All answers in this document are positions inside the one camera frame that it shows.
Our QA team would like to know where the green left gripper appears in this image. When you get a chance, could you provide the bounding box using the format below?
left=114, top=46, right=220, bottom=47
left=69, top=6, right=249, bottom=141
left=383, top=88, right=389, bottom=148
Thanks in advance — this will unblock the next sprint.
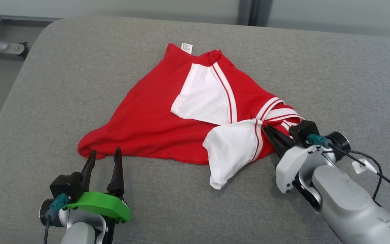
left=63, top=147, right=131, bottom=224

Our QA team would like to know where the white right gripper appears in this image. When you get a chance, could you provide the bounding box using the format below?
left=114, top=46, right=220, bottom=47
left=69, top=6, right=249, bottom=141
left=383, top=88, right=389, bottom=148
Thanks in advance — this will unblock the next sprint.
left=262, top=123, right=337, bottom=195

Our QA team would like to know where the red basketball jersey white trim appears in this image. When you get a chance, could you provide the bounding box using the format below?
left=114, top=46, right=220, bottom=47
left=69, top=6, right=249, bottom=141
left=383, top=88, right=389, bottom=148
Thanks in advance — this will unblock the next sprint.
left=77, top=42, right=306, bottom=190

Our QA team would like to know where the grey fabric sofa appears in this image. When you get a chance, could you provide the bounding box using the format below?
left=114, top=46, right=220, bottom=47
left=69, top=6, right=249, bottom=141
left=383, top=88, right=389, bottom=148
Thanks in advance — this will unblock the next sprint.
left=0, top=15, right=390, bottom=244

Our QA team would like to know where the white cable tag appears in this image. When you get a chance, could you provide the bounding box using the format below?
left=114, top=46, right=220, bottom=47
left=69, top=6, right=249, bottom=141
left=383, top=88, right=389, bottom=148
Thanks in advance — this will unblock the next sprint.
left=351, top=158, right=378, bottom=175

